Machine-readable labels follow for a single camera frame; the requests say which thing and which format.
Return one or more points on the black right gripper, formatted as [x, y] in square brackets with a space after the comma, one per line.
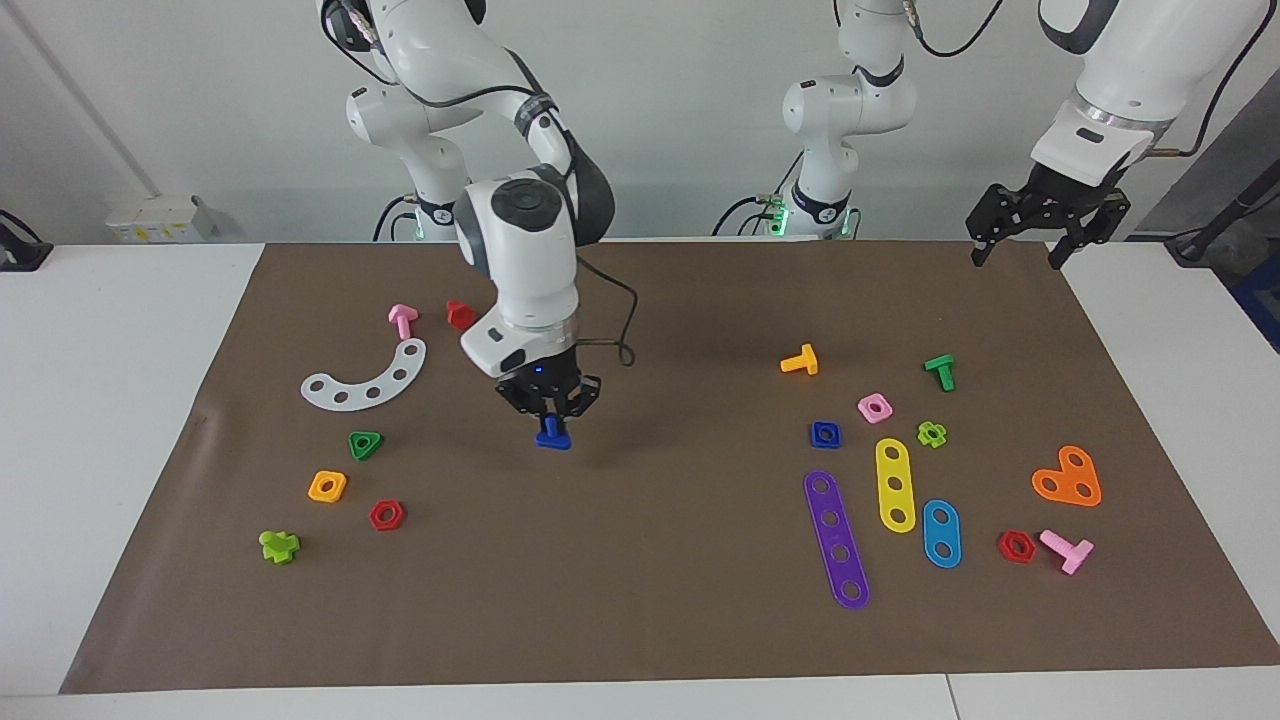
[550, 385]

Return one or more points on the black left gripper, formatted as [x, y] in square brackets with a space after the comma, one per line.
[1050, 205]

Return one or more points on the blue toy screw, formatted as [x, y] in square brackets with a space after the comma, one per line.
[553, 438]

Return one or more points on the blue square toy nut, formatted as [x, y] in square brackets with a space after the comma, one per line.
[815, 441]

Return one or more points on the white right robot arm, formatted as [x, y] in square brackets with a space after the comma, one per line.
[525, 270]

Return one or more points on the red toy screw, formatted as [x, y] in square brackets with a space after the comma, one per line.
[458, 314]

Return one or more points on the dark green toy screw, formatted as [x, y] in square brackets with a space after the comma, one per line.
[941, 368]

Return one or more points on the brown table mat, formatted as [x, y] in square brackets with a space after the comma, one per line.
[600, 560]

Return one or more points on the white curved perforated plate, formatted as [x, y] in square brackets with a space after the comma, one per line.
[386, 384]

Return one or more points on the pink toy screw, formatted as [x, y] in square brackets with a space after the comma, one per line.
[1070, 552]
[403, 318]

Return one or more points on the black stand pole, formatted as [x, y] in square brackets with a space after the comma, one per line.
[1220, 222]

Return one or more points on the green triangle toy nut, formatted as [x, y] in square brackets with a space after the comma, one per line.
[354, 438]

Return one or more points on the lime green flower nut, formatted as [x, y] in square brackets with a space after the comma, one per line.
[923, 436]

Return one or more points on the red hexagon toy nut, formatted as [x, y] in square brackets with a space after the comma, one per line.
[1003, 548]
[374, 515]

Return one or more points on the pink square toy nut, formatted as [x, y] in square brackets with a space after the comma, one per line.
[863, 403]

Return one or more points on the orange square toy nut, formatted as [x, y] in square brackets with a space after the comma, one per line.
[339, 480]

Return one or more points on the orange heart perforated plate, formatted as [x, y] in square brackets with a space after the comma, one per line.
[1068, 478]

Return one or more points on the orange toy screw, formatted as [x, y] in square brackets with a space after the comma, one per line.
[805, 360]

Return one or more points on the blue crate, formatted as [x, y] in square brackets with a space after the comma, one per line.
[1262, 300]

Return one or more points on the yellow perforated plate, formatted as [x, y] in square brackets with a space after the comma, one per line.
[894, 468]

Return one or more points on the blue short perforated plate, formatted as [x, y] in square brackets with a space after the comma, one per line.
[941, 534]

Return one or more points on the purple long perforated plate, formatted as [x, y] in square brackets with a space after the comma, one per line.
[835, 537]

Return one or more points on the lime green toy screw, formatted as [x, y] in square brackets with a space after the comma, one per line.
[277, 546]

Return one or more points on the white power strip box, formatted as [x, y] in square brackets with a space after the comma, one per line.
[150, 222]

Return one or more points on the black clamp mount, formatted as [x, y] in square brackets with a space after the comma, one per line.
[20, 250]

